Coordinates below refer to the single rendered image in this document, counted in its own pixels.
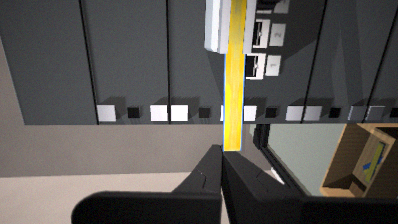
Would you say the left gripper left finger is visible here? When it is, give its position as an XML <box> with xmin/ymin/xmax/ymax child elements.
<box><xmin>71</xmin><ymin>145</ymin><xmax>223</xmax><ymax>224</ymax></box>

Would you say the row of black network jacks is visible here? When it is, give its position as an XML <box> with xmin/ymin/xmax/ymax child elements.
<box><xmin>256</xmin><ymin>0</ymin><xmax>280</xmax><ymax>10</ymax></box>

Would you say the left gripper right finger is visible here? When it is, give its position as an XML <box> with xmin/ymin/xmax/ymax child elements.
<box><xmin>220</xmin><ymin>145</ymin><xmax>398</xmax><ymax>224</ymax></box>

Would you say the blue flat bar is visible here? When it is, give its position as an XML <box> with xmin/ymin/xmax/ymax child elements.
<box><xmin>362</xmin><ymin>157</ymin><xmax>383</xmax><ymax>170</ymax></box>

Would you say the cardboard box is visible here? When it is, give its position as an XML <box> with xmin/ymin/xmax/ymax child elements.
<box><xmin>319</xmin><ymin>123</ymin><xmax>398</xmax><ymax>199</ymax></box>

